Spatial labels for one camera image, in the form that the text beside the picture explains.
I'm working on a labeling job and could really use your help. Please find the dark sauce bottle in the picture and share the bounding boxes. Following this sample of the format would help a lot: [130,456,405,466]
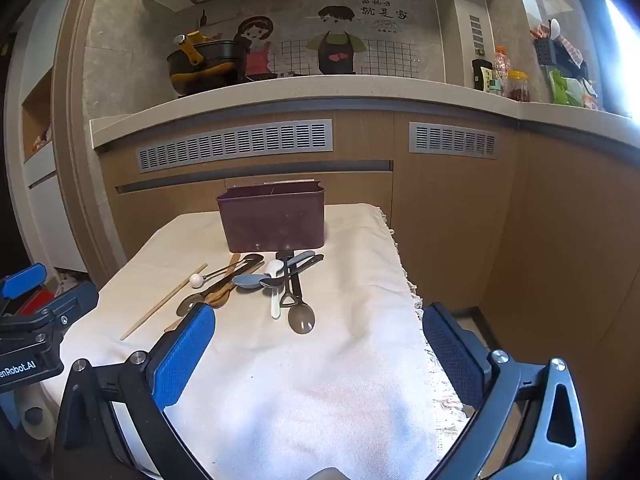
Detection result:
[471,58,496,94]

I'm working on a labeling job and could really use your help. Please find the white ball metal stirrer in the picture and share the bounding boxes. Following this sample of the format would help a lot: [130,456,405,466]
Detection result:
[190,254,265,289]

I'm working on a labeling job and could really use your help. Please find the orange black pot yellow handle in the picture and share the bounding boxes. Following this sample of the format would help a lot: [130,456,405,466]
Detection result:
[166,34,247,97]

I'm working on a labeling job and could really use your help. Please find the cartoon wall sticker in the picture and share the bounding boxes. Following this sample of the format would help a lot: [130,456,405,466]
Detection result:
[232,0,446,82]

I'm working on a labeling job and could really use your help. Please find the long grey vent grille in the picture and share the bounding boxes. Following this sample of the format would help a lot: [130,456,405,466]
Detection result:
[136,120,333,173]

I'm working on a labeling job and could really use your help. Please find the white plastic spoon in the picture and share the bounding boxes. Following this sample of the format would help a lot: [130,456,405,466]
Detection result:
[263,260,285,320]

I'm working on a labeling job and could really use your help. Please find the purple plastic utensil box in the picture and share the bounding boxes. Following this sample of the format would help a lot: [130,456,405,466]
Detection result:
[216,182,327,253]

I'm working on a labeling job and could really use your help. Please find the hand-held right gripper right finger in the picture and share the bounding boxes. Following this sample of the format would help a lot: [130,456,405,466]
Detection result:
[421,301,588,480]

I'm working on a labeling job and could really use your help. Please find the white speckled countertop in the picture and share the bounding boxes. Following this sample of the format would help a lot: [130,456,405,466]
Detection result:
[90,74,640,153]

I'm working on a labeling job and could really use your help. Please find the white fringed table cloth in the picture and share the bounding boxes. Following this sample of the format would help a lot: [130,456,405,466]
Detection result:
[40,202,481,480]

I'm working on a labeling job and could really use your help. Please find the black frying pan yellow handle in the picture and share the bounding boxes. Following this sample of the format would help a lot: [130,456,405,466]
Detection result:
[187,30,248,61]

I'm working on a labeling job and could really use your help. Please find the blue-grey plastic spoon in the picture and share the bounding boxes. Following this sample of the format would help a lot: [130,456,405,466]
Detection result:
[232,251,316,291]

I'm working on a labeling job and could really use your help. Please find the short grey vent grille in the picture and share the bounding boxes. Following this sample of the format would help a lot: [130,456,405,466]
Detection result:
[409,121,499,160]

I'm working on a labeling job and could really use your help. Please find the clear bowl spoon black handle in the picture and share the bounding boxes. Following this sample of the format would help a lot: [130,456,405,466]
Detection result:
[276,250,317,336]

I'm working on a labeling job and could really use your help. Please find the wooden kitchen cabinet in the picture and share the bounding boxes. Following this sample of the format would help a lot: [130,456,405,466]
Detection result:
[97,105,640,480]

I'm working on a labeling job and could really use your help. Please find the black wall utensil holder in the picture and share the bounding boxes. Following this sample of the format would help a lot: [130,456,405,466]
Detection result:
[531,37,560,67]

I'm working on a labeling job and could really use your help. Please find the red box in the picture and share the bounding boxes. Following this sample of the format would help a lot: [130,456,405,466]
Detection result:
[20,290,56,316]

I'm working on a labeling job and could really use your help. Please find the wooden chopstick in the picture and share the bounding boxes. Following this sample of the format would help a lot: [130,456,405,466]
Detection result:
[164,254,242,332]
[120,263,208,341]

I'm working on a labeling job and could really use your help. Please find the white shelf cabinet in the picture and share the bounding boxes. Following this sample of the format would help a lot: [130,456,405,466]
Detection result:
[7,35,63,271]

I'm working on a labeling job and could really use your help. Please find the jar yellow lid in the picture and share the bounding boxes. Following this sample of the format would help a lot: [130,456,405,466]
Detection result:
[506,70,531,103]

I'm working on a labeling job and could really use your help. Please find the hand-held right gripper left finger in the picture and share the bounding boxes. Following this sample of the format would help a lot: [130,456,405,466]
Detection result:
[52,302,218,480]

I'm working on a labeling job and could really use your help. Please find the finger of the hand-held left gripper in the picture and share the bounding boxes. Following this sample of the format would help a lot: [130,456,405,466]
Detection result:
[37,280,101,341]
[0,262,49,311]

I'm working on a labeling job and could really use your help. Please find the wooden spoon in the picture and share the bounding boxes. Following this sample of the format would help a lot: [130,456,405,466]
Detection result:
[204,270,238,308]

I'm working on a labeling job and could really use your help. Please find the black utensil loop end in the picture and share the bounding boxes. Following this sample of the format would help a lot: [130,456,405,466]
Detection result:
[277,250,303,308]

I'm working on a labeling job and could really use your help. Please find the smiley face metal spoon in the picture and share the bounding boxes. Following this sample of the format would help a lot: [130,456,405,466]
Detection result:
[177,259,266,317]

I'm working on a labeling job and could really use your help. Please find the window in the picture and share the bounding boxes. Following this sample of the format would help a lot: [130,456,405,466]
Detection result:
[595,0,640,118]

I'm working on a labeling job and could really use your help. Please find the green bag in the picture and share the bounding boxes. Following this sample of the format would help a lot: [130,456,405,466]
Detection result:
[549,69,586,107]

